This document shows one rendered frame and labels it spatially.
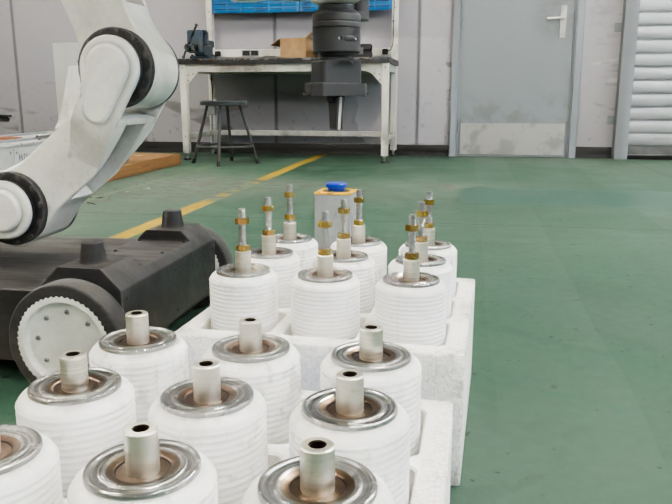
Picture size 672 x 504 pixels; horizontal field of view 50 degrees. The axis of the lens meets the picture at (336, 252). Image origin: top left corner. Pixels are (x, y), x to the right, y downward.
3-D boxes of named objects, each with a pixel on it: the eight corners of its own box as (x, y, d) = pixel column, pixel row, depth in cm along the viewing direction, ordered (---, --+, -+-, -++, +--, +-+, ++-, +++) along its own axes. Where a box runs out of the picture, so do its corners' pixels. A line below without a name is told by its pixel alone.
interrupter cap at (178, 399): (144, 417, 56) (143, 409, 56) (182, 380, 63) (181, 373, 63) (236, 425, 55) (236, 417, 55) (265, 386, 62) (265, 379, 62)
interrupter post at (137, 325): (121, 347, 72) (119, 315, 71) (132, 339, 74) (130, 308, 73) (144, 349, 71) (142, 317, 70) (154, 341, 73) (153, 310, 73)
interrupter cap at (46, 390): (7, 405, 58) (7, 397, 58) (59, 371, 66) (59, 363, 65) (93, 413, 57) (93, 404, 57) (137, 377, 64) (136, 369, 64)
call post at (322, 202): (314, 351, 142) (313, 194, 135) (322, 339, 149) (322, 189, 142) (349, 353, 140) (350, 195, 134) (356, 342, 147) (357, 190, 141)
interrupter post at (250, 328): (235, 355, 69) (234, 322, 69) (243, 347, 72) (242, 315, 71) (259, 357, 69) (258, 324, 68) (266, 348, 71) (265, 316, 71)
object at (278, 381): (193, 538, 70) (185, 363, 67) (226, 487, 80) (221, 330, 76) (288, 549, 69) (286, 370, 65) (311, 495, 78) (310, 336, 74)
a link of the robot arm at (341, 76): (319, 96, 127) (319, 25, 125) (293, 95, 135) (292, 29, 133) (378, 96, 133) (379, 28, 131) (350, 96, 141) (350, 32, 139)
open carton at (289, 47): (288, 61, 590) (287, 32, 585) (332, 60, 574) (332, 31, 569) (269, 59, 563) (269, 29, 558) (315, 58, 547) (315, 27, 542)
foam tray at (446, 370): (177, 455, 101) (171, 333, 97) (264, 358, 138) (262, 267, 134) (459, 487, 93) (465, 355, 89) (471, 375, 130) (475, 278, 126)
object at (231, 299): (292, 394, 104) (290, 273, 100) (233, 411, 99) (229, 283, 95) (258, 374, 112) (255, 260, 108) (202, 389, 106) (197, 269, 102)
